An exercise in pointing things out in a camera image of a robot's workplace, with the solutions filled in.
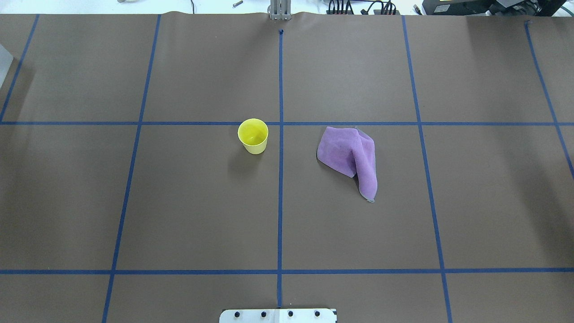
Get yellow plastic cup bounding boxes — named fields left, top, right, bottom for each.
left=237, top=118, right=269, bottom=155

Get purple microfiber cloth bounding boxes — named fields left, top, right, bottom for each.
left=316, top=127, right=378, bottom=203

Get translucent white storage box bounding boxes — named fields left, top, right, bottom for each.
left=0, top=44, right=14, bottom=86

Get black power strip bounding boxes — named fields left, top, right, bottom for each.
left=322, top=0, right=400, bottom=16

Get black laptop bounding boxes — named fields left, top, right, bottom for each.
left=422, top=0, right=496, bottom=16

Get aluminium frame post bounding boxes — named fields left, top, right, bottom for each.
left=267, top=0, right=291, bottom=21

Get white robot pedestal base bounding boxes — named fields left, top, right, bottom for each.
left=219, top=308, right=338, bottom=323

